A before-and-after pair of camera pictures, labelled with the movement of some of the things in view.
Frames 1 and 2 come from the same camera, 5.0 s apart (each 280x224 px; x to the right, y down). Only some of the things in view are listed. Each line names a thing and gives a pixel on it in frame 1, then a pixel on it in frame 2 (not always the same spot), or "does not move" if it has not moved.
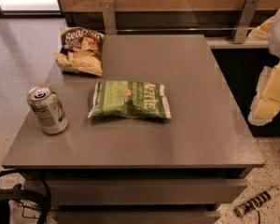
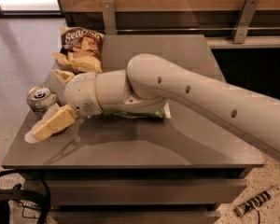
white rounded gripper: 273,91 -> 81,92
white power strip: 257,201 does not move
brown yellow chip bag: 80,50 does not move
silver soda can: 49,108 does not move
